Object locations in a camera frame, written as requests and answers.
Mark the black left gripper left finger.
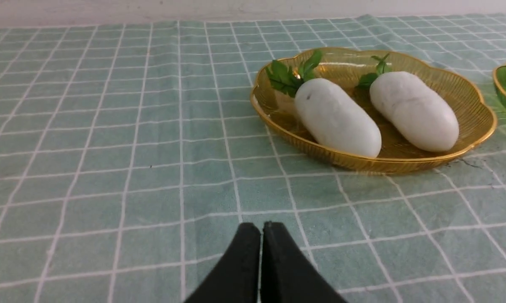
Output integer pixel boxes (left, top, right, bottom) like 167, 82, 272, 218
186, 223, 261, 303

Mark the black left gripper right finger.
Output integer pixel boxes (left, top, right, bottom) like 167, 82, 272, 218
261, 222, 346, 303

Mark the white radish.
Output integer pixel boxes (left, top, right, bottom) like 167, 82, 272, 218
266, 50, 382, 158
357, 53, 459, 153

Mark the green checkered tablecloth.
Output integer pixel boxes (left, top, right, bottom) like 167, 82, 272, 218
0, 15, 506, 303

